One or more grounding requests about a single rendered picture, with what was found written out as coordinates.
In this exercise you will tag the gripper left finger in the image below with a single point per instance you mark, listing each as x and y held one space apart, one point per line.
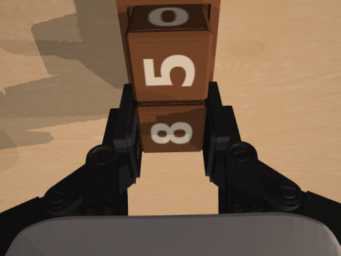
99 187

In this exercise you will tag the brown wooden number cube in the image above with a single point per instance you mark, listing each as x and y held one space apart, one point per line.
171 126
169 52

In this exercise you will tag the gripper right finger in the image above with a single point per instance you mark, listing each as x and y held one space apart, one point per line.
245 183

